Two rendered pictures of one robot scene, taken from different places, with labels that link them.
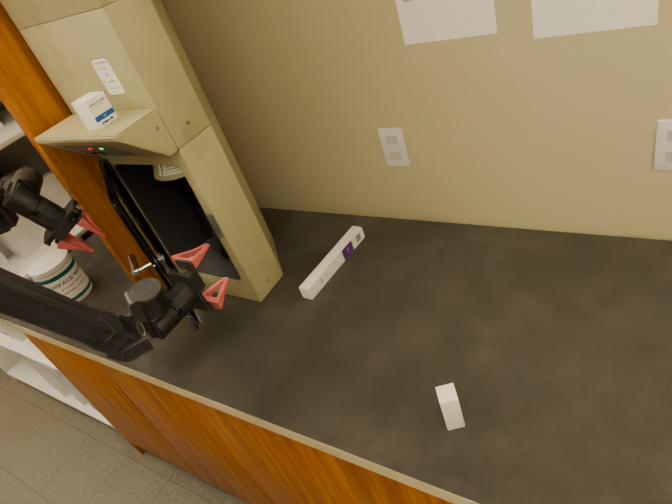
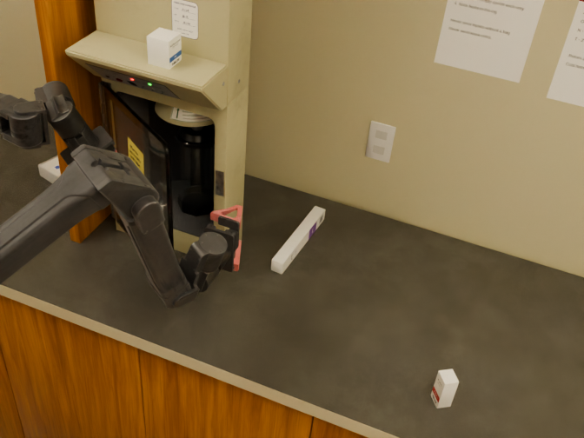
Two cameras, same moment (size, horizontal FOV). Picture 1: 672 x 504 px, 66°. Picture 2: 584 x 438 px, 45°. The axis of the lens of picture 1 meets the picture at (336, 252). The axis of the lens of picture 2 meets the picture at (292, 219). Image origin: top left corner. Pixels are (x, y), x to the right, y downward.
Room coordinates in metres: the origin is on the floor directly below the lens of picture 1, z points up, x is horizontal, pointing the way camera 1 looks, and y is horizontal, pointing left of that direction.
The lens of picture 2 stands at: (-0.17, 0.65, 2.19)
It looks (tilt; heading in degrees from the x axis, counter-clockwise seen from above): 39 degrees down; 335
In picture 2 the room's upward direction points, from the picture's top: 6 degrees clockwise
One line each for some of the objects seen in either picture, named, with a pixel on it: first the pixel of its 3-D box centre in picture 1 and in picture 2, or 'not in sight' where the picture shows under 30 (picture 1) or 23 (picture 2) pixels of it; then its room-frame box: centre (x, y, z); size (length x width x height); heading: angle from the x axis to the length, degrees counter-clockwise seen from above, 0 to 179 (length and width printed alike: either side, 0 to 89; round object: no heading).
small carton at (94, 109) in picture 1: (95, 110); (164, 48); (1.15, 0.36, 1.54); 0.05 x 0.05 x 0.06; 47
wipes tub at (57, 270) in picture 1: (61, 278); not in sight; (1.52, 0.86, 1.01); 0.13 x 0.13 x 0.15
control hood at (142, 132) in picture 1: (104, 144); (147, 78); (1.18, 0.39, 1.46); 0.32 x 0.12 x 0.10; 47
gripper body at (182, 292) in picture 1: (181, 299); (215, 255); (0.88, 0.33, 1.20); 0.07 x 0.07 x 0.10; 47
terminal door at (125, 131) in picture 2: (149, 245); (137, 187); (1.17, 0.43, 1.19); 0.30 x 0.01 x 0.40; 15
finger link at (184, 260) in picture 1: (196, 263); (229, 222); (0.93, 0.28, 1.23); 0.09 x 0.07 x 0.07; 137
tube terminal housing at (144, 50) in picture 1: (186, 153); (189, 97); (1.31, 0.27, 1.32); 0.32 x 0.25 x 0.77; 47
